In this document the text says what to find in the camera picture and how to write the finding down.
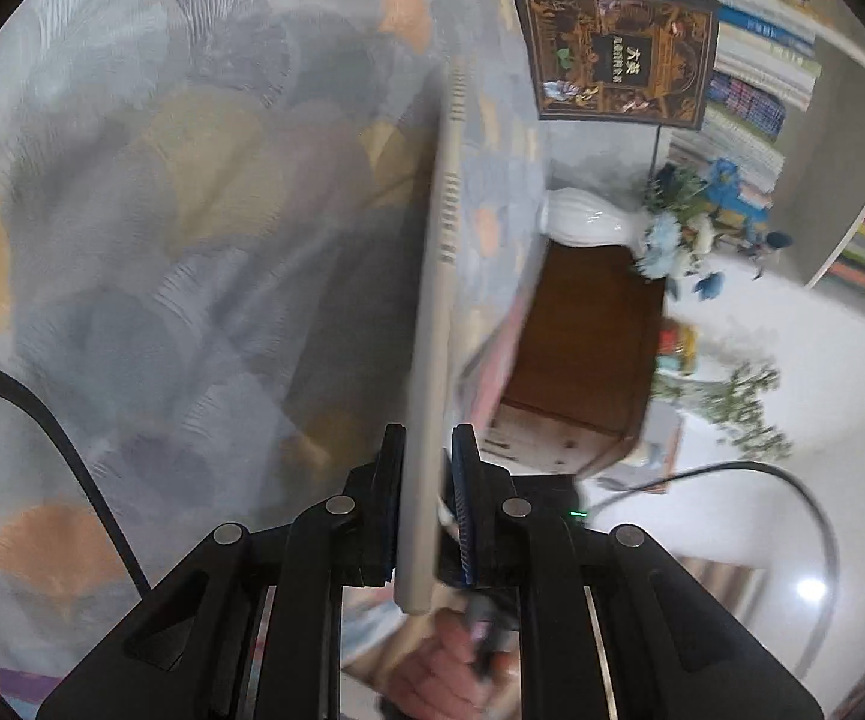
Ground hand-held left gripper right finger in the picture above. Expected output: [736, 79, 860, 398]
[449, 424, 824, 720]

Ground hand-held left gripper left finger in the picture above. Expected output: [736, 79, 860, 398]
[35, 424, 407, 720]

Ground pink book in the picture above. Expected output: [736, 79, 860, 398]
[462, 292, 542, 436]

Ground white calligraphy cover book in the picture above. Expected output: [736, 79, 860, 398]
[394, 60, 471, 612]

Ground row of white and blue books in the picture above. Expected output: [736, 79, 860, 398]
[665, 4, 824, 211]

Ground person's right hand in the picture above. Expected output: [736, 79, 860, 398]
[386, 607, 521, 720]

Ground brown wooden cabinet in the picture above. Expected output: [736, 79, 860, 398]
[496, 240, 666, 477]

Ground red glass jar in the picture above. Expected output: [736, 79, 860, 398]
[657, 319, 704, 376]

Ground green leafy plant sprigs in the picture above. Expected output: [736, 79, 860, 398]
[653, 364, 794, 462]

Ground white ribbed vase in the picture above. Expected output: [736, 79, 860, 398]
[537, 187, 647, 248]

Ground blue and white artificial flowers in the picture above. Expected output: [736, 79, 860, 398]
[631, 157, 794, 301]

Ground dark ornate encyclopedia book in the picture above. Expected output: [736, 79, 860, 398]
[511, 0, 722, 128]

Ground white bookshelf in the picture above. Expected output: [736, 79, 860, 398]
[657, 0, 865, 338]

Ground black cable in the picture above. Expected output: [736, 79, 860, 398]
[586, 459, 845, 685]
[0, 349, 152, 595]

